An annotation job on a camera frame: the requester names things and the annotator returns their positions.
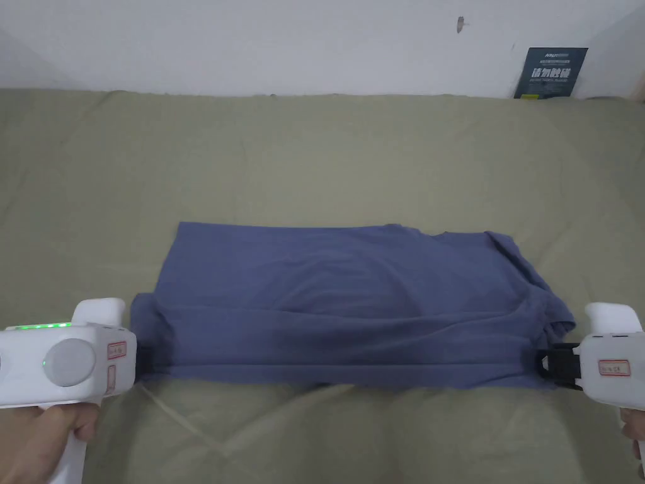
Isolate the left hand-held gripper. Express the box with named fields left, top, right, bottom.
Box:
left=0, top=297, right=157, bottom=484

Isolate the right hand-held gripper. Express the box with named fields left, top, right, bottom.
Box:
left=534, top=302, right=645, bottom=420

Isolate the dark blue shirt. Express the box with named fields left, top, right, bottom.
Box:
left=130, top=221, right=578, bottom=392

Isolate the person's left hand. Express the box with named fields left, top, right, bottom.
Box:
left=0, top=401, right=100, bottom=484

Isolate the person's right hand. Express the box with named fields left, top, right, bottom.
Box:
left=619, top=405, right=645, bottom=461

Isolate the dark printed sign card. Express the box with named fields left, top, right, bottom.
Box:
left=513, top=47, right=590, bottom=101

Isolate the bed with pale green sheet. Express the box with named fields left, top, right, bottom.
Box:
left=0, top=88, right=645, bottom=484

